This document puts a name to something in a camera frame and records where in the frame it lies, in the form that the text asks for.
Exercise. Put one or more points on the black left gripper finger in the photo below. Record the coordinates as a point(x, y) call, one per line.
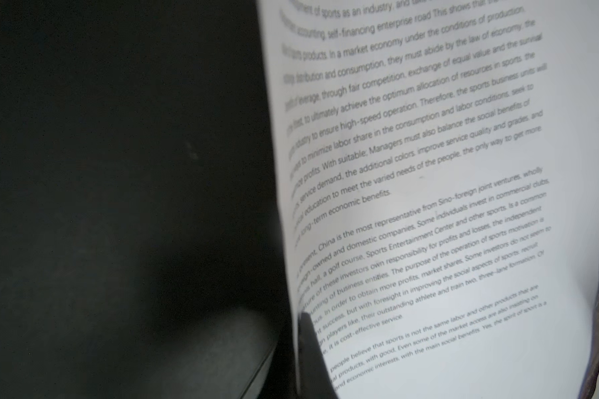
point(314, 380)

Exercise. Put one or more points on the black file folder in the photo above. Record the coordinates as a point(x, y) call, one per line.
point(140, 246)

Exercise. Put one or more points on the printed paper sheet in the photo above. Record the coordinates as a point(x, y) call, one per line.
point(437, 165)

